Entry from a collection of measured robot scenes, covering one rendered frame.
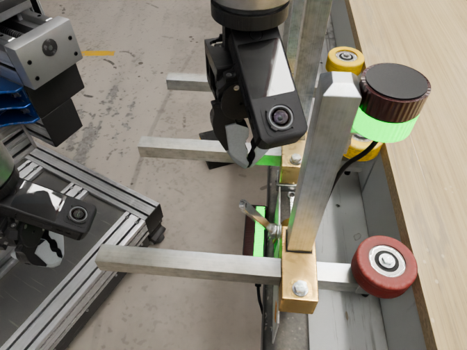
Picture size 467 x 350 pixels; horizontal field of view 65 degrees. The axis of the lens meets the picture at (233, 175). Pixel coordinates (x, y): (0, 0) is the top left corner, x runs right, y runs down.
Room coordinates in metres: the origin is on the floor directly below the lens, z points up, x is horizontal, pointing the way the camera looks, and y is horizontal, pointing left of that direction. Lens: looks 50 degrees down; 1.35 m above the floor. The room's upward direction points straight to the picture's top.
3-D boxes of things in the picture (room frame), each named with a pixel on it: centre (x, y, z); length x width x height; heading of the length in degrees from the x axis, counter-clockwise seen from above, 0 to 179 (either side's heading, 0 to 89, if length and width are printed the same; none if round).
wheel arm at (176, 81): (0.75, -0.05, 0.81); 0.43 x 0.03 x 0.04; 85
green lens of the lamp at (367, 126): (0.28, -0.15, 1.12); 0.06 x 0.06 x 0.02
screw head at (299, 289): (0.21, -0.09, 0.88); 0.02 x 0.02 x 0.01
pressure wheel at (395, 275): (0.23, -0.21, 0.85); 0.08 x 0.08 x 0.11
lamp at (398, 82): (0.28, -0.14, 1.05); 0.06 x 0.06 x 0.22; 85
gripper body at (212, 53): (0.34, -0.01, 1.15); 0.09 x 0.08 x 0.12; 15
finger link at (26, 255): (0.25, 0.28, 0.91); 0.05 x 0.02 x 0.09; 175
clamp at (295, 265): (0.26, -0.10, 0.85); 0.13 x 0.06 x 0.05; 175
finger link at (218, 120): (0.31, 0.00, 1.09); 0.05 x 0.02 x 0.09; 105
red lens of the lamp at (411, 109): (0.28, -0.15, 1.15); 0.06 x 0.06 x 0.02
